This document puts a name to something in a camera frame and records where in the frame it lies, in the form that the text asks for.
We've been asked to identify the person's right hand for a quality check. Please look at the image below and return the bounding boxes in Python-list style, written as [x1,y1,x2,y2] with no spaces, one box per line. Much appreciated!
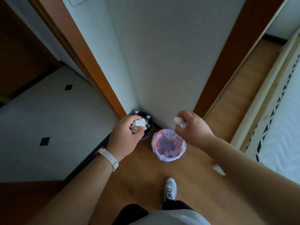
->
[174,110,216,150]

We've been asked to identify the person's left hand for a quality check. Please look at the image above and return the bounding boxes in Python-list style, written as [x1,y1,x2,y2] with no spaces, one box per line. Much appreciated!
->
[107,115,147,162]

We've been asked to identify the large white tissue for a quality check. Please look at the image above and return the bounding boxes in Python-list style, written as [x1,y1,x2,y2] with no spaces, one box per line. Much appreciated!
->
[130,118,147,134]

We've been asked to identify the small white tissue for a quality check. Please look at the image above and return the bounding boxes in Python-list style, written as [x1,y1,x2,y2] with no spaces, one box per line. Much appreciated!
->
[174,117,187,130]

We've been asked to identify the person's right forearm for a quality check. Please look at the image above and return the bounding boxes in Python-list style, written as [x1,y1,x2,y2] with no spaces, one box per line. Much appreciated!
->
[200,135,300,225]

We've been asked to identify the person's left forearm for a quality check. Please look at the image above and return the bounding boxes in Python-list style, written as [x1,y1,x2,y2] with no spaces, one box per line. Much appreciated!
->
[25,151,118,225]

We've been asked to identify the dark purple trash bin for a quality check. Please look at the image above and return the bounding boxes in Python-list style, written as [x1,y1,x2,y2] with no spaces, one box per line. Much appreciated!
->
[134,111,154,141]

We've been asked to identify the trash bin with white bag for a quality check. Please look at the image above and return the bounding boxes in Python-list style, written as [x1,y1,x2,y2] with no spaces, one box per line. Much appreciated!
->
[151,128,187,162]

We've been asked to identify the white wrist watch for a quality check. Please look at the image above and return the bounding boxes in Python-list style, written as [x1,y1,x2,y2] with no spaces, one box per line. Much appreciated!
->
[95,147,119,172]

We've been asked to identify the white sneaker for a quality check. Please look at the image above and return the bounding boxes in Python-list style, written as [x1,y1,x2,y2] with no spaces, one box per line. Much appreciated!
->
[163,177,178,202]

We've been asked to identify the black trousers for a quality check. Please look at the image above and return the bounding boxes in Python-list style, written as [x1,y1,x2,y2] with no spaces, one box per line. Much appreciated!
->
[112,200,195,225]

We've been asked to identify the white shirt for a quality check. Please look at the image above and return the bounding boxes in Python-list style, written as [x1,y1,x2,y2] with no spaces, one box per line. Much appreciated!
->
[128,209,212,225]

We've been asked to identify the white quilted mattress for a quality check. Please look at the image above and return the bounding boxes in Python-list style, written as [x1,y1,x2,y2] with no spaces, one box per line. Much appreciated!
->
[244,43,300,185]

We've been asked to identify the dark brown wooden door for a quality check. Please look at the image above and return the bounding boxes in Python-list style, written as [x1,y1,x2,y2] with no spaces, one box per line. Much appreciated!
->
[0,0,62,104]

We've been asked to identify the light wooden bed frame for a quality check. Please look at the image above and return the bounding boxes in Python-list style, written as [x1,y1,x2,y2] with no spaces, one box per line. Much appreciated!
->
[212,27,300,176]

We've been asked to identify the brown wooden door frame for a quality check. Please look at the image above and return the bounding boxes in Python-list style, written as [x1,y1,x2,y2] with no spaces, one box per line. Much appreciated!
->
[193,0,288,119]
[25,0,127,119]

